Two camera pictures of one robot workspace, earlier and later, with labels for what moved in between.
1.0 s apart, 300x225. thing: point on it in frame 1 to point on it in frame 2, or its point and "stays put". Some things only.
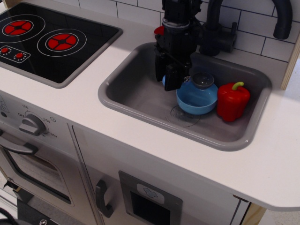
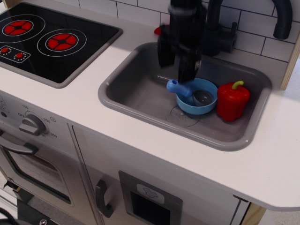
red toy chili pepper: (159, 30) stays put
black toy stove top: (51, 45) stays put
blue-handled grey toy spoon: (186, 79) to (200, 97)
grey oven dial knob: (33, 124) stays put
